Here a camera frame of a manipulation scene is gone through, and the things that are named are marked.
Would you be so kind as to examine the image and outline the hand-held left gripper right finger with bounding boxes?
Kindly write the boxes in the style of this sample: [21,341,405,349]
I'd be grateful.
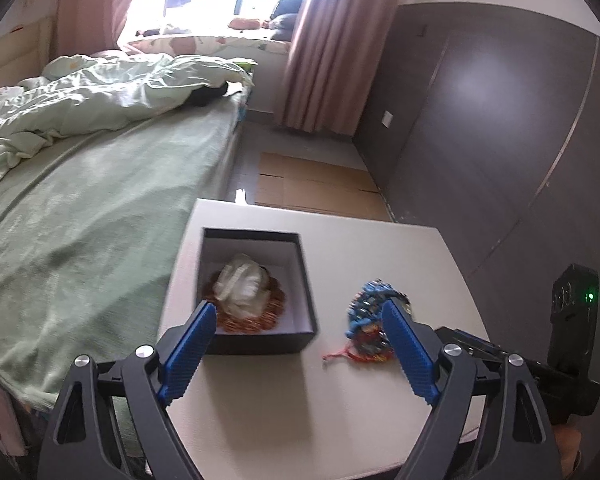
[380,299,563,480]

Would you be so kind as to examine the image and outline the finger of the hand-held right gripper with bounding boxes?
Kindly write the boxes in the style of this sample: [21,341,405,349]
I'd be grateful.
[432,326,551,372]

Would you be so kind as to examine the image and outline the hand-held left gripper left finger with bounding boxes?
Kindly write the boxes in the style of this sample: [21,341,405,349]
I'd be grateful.
[36,301,218,480]

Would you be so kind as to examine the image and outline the red string bracelet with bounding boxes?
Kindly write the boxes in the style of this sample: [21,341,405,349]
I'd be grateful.
[322,342,396,365]

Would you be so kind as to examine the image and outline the blue beaded jewelry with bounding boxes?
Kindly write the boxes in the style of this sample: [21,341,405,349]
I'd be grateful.
[346,278,412,361]

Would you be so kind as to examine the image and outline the black jewelry box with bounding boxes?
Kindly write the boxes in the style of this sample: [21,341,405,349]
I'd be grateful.
[195,227,321,356]

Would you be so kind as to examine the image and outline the person's right hand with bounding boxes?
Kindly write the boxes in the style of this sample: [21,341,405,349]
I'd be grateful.
[553,421,584,480]

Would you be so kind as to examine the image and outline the crumpled white cloth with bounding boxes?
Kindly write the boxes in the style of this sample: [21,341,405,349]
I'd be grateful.
[212,254,273,318]

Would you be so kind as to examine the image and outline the bed with green sheet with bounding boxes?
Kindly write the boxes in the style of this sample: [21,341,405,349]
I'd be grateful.
[0,105,248,411]

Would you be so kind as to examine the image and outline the flattened cardboard sheets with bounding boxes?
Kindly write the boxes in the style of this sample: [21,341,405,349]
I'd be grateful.
[247,152,393,221]

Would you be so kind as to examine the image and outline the black item on bed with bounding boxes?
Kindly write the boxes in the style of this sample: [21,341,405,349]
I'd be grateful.
[187,82,231,109]

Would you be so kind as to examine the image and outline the light green quilt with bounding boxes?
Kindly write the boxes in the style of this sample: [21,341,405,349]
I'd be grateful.
[0,52,258,196]

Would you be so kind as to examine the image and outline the wide pink curtain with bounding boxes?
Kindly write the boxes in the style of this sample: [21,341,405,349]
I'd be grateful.
[280,0,411,136]

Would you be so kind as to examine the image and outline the floral window seat cushion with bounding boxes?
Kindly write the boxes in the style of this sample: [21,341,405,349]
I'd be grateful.
[125,29,293,57]

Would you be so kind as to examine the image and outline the cream headboard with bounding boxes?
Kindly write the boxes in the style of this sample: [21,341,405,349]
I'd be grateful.
[0,10,61,98]

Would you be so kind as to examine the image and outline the dark blue pillow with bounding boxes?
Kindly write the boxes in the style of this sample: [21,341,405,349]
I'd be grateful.
[269,0,307,42]

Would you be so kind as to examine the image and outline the narrow pink curtain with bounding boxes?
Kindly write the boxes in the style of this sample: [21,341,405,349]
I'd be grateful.
[102,0,181,56]

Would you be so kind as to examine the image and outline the orange beaded bracelet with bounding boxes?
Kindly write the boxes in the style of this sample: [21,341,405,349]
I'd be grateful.
[202,270,287,333]

